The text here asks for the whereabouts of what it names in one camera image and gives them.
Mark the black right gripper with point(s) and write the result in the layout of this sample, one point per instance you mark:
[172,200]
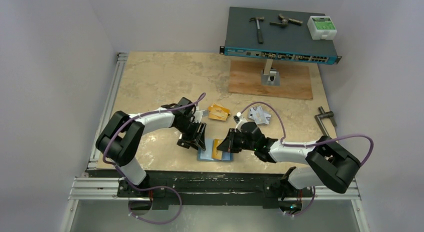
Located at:
[236,140]

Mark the dark metal clamp tool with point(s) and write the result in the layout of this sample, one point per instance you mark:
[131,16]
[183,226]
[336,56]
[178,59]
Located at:
[285,21]

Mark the white green electrical box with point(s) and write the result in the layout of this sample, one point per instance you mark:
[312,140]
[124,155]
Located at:
[321,28]

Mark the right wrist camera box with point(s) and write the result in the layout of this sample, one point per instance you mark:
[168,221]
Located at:
[239,119]

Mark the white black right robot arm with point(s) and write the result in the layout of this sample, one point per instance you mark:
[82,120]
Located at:
[325,162]

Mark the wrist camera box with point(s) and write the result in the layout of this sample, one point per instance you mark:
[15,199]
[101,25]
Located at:
[239,119]
[200,114]

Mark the plywood board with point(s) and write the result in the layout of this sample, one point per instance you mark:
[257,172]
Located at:
[295,80]

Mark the blue network switch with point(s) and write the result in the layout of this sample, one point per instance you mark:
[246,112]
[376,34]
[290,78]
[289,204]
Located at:
[292,43]

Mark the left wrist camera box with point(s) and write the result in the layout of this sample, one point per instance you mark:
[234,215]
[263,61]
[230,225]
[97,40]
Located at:
[200,114]

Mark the metal stand post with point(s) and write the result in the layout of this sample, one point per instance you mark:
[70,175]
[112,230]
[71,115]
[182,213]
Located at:
[269,75]

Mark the small grey hammer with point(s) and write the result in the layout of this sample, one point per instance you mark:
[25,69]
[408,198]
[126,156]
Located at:
[259,33]

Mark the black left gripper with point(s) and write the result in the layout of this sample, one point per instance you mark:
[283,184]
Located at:
[195,139]

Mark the orange credit card stack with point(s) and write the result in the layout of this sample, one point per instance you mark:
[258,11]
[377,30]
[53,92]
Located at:
[218,112]

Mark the blue leather card holder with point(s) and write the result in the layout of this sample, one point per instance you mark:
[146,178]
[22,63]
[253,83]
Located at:
[205,155]

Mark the aluminium frame rail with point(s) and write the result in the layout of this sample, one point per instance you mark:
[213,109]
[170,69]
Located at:
[145,80]

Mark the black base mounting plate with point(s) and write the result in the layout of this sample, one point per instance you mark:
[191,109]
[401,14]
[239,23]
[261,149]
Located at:
[210,189]

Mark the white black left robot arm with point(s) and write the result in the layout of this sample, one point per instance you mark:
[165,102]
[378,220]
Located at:
[120,139]

